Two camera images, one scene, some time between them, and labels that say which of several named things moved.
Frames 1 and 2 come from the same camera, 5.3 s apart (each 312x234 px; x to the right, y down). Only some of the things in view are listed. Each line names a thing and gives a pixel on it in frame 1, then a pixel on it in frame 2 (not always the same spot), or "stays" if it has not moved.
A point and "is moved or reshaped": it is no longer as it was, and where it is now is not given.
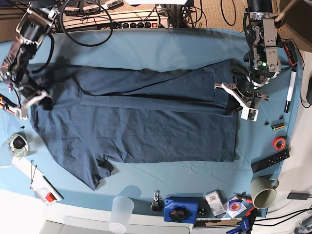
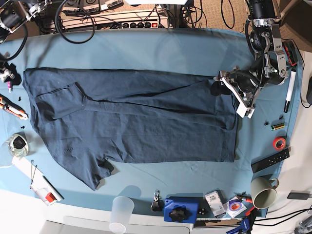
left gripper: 29,91 → 10,70
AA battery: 277,126 stays
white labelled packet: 215,203 stays
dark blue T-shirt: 89,117 is moved or reshaped
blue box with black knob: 178,211 stays
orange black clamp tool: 291,51 stays
